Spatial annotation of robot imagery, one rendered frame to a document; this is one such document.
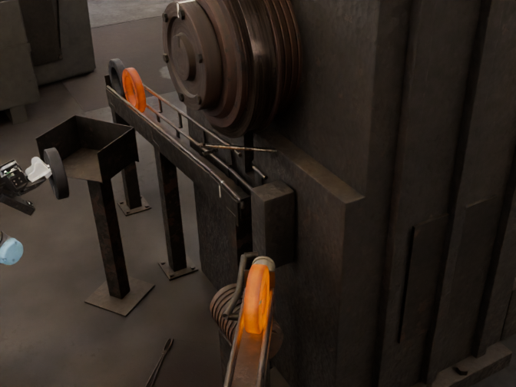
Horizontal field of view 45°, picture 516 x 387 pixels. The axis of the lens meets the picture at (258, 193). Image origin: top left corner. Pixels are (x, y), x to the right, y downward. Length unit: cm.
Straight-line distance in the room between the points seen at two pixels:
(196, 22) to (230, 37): 9
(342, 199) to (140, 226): 163
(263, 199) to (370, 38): 52
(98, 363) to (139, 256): 61
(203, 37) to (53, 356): 136
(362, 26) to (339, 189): 40
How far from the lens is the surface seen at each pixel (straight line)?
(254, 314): 139
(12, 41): 403
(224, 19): 155
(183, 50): 163
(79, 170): 227
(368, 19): 136
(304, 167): 162
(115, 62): 278
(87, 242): 295
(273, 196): 164
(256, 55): 149
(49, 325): 257
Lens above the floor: 168
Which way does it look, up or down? 32 degrees down
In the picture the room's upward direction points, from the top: 2 degrees counter-clockwise
